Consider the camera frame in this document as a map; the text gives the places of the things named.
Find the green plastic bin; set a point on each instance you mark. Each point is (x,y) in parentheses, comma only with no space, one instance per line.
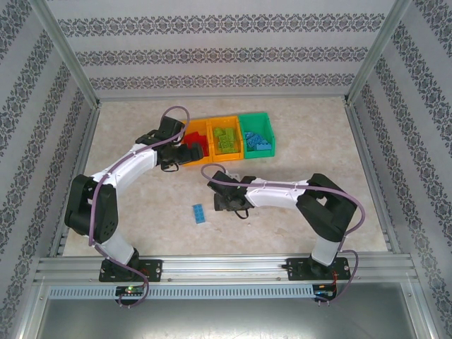
(259,154)

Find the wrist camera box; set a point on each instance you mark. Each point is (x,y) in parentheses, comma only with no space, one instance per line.
(220,180)
(170,128)

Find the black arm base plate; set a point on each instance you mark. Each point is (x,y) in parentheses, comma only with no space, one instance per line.
(155,270)
(296,270)

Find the green lego brick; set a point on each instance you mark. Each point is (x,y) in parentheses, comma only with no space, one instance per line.
(226,150)
(234,144)
(223,143)
(231,133)
(219,133)

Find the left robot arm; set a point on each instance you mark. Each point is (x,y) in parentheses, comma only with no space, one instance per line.
(134,164)

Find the aluminium side rail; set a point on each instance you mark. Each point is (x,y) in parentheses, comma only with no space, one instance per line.
(87,141)
(360,141)

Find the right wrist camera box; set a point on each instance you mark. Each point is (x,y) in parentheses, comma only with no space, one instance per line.
(220,180)

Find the steel sheet panel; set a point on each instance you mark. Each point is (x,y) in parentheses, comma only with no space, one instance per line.
(226,321)

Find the red lego brick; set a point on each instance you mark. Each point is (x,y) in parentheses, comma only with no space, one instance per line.
(192,137)
(205,139)
(206,151)

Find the aluminium back rail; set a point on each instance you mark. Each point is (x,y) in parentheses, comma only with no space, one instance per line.
(222,97)

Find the green circuit board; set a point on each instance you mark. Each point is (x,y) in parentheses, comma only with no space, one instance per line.
(129,290)
(325,289)

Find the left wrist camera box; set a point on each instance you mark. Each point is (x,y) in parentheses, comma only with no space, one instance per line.
(170,128)

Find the aluminium front rail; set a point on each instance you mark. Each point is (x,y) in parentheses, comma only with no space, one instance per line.
(226,268)

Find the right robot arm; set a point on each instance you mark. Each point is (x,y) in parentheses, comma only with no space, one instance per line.
(275,194)

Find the aluminium frame post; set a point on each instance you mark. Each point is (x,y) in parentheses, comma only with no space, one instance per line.
(67,53)
(375,53)

